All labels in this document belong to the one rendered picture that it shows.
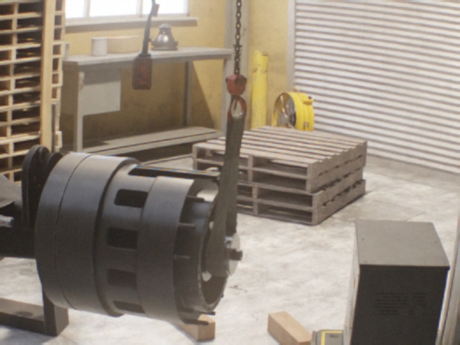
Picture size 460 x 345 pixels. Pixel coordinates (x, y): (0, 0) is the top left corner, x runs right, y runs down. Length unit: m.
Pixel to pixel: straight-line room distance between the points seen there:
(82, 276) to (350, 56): 6.26
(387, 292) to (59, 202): 1.13
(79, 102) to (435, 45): 3.54
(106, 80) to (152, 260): 5.00
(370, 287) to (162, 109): 6.32
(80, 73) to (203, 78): 2.44
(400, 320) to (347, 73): 6.00
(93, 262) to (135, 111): 6.05
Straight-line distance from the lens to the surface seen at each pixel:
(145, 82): 2.51
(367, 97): 8.42
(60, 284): 2.65
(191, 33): 8.97
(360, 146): 6.85
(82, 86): 7.11
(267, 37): 9.24
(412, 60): 8.09
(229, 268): 2.61
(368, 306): 2.71
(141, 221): 2.49
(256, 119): 8.92
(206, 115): 9.28
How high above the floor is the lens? 1.69
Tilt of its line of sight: 13 degrees down
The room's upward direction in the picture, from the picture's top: 2 degrees clockwise
